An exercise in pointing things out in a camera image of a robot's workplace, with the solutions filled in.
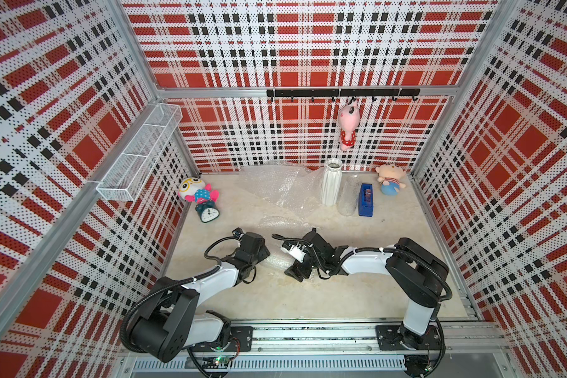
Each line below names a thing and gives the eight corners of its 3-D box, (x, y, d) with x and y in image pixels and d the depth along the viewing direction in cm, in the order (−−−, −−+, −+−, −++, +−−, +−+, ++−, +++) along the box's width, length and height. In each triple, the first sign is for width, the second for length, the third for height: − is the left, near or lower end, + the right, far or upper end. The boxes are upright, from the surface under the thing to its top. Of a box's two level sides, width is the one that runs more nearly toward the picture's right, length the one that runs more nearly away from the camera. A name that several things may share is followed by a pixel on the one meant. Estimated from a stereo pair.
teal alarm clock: (202, 225, 104) (196, 213, 98) (201, 216, 108) (195, 204, 101) (221, 219, 106) (215, 208, 100) (219, 211, 109) (214, 199, 103)
